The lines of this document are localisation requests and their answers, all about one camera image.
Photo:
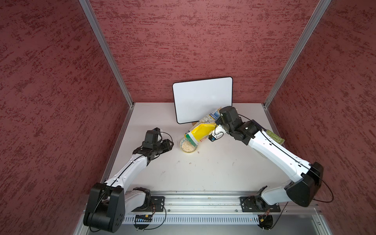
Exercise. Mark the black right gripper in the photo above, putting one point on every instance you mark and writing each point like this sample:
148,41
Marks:
219,120

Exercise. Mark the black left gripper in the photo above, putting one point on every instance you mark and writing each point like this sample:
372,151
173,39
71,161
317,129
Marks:
167,146

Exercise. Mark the yellow oats bag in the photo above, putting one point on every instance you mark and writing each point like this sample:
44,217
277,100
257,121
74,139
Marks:
203,128

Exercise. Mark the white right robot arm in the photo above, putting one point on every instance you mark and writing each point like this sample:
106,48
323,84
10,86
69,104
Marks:
305,179

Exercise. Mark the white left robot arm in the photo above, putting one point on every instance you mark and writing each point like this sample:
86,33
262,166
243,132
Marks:
110,202

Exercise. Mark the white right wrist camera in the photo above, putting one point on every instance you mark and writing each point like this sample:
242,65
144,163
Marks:
216,134

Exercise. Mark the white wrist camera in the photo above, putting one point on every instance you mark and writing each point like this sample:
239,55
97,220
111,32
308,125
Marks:
158,132
216,134

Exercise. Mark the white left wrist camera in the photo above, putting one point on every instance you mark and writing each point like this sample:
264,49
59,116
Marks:
158,132

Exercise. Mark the white board black frame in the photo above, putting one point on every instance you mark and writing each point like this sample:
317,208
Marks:
195,99

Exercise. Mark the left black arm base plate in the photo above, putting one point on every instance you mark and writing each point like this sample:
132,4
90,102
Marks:
153,204

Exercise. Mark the aluminium mounting rail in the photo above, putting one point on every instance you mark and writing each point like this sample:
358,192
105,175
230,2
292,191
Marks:
202,202

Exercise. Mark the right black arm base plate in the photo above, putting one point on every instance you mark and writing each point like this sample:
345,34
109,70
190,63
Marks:
255,204

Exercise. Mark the right aluminium corner post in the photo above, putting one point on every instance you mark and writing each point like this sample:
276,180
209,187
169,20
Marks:
302,41

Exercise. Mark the aluminium corner post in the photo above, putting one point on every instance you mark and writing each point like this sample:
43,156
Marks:
90,15
302,41

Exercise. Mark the left aluminium corner post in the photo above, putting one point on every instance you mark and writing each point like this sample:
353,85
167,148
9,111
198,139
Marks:
90,15

